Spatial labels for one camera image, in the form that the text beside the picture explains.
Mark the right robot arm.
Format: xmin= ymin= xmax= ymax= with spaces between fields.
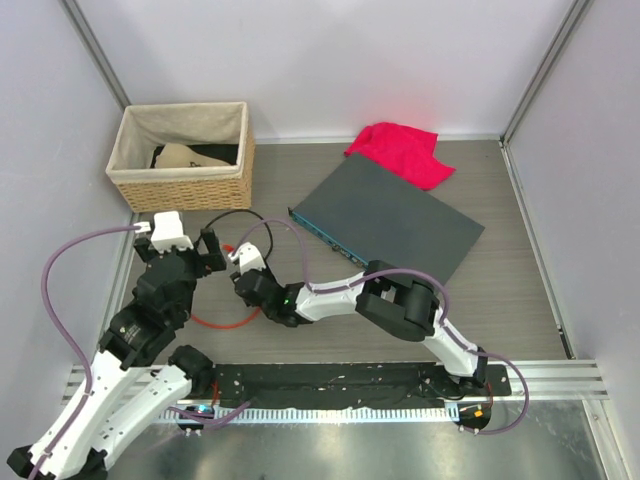
xmin=231 ymin=261 xmax=487 ymax=389

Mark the red ethernet cable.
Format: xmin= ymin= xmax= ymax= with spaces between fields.
xmin=191 ymin=243 xmax=261 ymax=331

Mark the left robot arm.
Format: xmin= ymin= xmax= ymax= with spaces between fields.
xmin=7 ymin=222 xmax=225 ymax=479

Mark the grey blue network switch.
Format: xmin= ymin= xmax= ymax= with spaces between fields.
xmin=289 ymin=154 xmax=485 ymax=284

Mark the wicker basket with liner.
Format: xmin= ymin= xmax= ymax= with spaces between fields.
xmin=106 ymin=101 xmax=255 ymax=213

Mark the beige and black cloth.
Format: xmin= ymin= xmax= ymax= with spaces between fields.
xmin=151 ymin=143 xmax=239 ymax=169

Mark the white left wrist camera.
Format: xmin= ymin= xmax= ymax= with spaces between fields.
xmin=134 ymin=211 xmax=194 ymax=253

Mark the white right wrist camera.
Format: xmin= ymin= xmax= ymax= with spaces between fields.
xmin=228 ymin=242 xmax=266 ymax=275

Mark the slotted cable duct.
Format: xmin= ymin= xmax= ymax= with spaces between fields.
xmin=159 ymin=407 xmax=459 ymax=425

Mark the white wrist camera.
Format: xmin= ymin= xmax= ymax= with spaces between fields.
xmin=228 ymin=242 xmax=266 ymax=275
xmin=134 ymin=211 xmax=194 ymax=253

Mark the pink red cloth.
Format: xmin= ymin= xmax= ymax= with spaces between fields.
xmin=344 ymin=122 xmax=456 ymax=190

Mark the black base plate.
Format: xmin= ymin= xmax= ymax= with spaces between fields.
xmin=215 ymin=362 xmax=512 ymax=410

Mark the black ethernet cable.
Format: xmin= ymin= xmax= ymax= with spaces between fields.
xmin=207 ymin=209 xmax=275 ymax=264

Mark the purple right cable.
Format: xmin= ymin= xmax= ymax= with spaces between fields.
xmin=237 ymin=217 xmax=530 ymax=436

